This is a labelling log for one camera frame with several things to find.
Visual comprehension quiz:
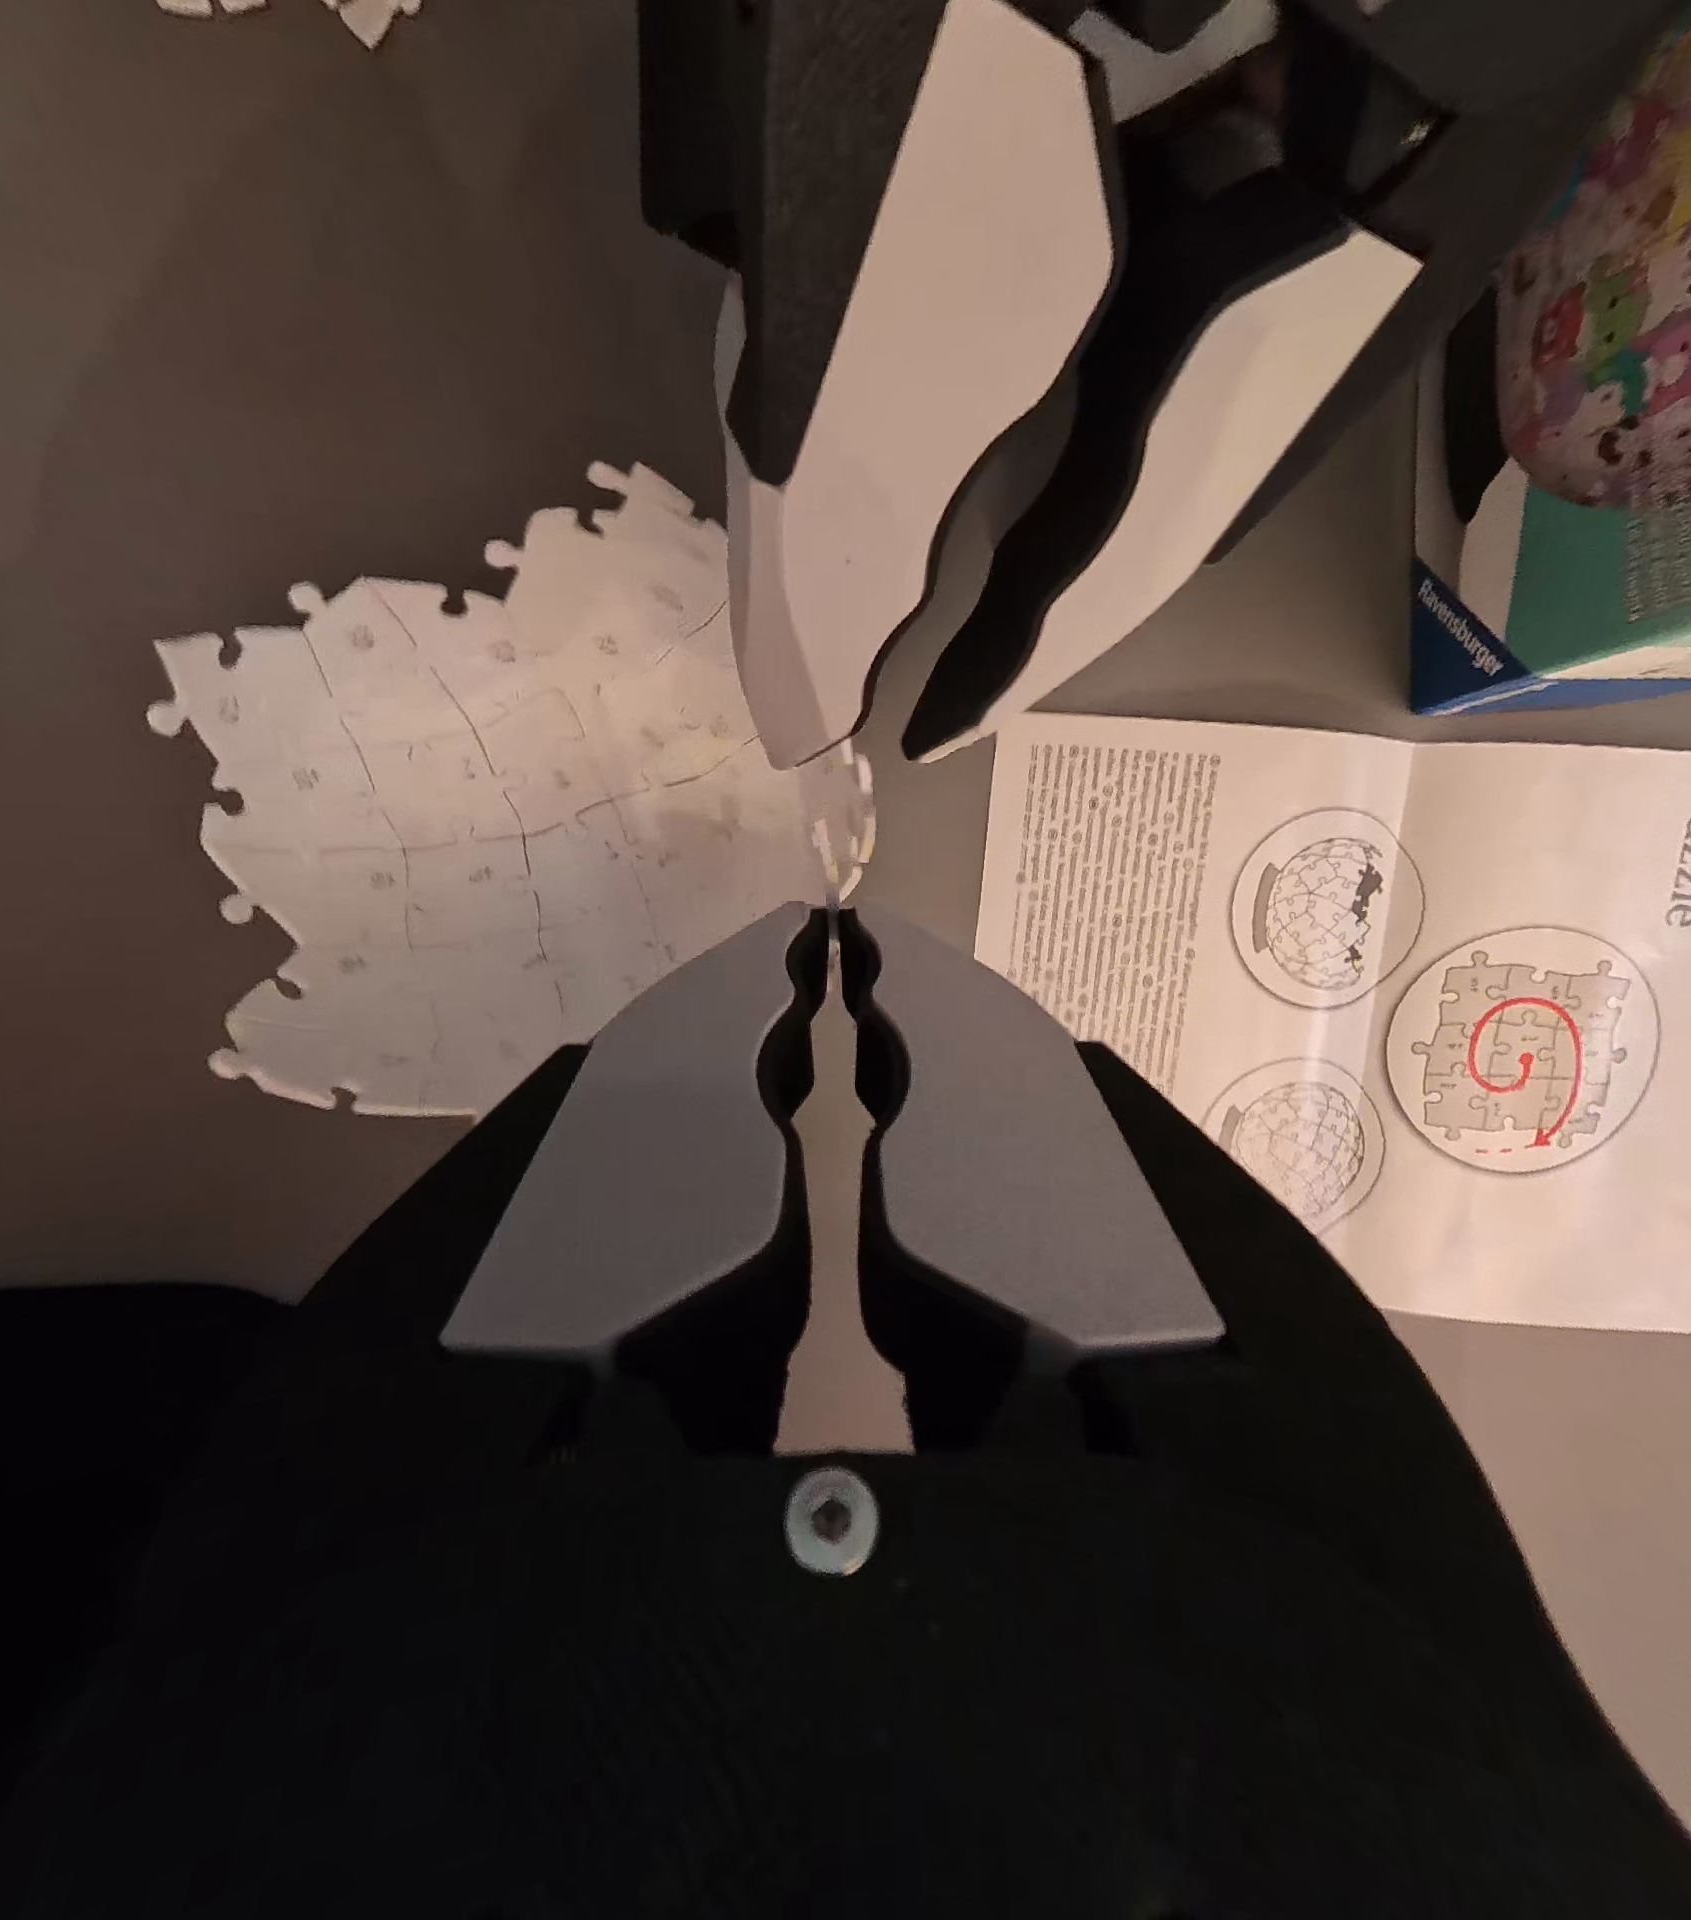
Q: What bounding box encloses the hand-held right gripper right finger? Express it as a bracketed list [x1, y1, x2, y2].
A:
[833, 906, 1228, 1361]

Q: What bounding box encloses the spread of white jigsaw pieces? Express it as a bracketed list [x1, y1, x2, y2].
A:
[155, 0, 415, 51]

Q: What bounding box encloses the colourful puzzle box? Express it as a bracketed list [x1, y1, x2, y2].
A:
[1406, 0, 1691, 717]

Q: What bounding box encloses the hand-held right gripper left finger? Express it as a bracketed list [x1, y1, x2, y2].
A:
[439, 901, 835, 1368]

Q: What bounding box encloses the folded paper leaflet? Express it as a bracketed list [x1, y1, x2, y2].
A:
[971, 717, 1691, 1339]

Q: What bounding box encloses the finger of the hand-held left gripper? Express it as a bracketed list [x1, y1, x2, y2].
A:
[717, 0, 1134, 775]
[901, 223, 1434, 769]

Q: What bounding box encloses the partly built puzzle ball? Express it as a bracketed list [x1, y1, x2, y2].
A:
[147, 456, 789, 1121]

